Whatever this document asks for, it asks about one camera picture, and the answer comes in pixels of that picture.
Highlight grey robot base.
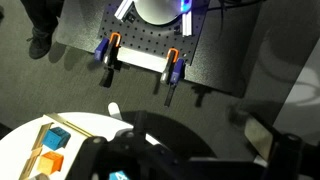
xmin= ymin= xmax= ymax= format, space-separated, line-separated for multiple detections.
xmin=133 ymin=0 xmax=186 ymax=26

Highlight orange block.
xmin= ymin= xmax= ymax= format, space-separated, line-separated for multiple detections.
xmin=36 ymin=151 xmax=64 ymax=175

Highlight black shoe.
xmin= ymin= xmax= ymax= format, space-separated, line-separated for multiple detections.
xmin=26 ymin=28 xmax=54 ymax=60

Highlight dark blue block with four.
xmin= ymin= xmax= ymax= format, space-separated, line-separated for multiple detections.
xmin=109 ymin=170 xmax=131 ymax=180

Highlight wooden tray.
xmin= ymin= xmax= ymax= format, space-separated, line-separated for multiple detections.
xmin=18 ymin=112 xmax=98 ymax=180

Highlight white table base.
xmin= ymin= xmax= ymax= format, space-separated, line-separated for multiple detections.
xmin=107 ymin=101 xmax=122 ymax=120

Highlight dark trouser leg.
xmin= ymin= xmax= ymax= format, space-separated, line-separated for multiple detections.
xmin=19 ymin=0 xmax=66 ymax=34

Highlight blue block with six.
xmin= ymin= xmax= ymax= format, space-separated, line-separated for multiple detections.
xmin=41 ymin=126 xmax=72 ymax=151

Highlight blue orange bar clamp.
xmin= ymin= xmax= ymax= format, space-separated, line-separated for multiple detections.
xmin=93 ymin=32 xmax=123 ymax=89
xmin=159 ymin=47 xmax=186 ymax=108

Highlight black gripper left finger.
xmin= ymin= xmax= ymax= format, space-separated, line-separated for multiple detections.
xmin=132 ymin=110 xmax=149 ymax=136

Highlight black robot cart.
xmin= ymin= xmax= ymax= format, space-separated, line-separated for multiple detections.
xmin=55 ymin=0 xmax=264 ymax=98

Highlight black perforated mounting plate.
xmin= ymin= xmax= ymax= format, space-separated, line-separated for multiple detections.
xmin=97 ymin=0 xmax=211 ymax=66

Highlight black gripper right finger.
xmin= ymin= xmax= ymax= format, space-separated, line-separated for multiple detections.
xmin=243 ymin=111 xmax=279 ymax=163

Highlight aluminium extrusion bar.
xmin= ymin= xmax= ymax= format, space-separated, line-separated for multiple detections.
xmin=180 ymin=9 xmax=194 ymax=38
xmin=113 ymin=0 xmax=134 ymax=22

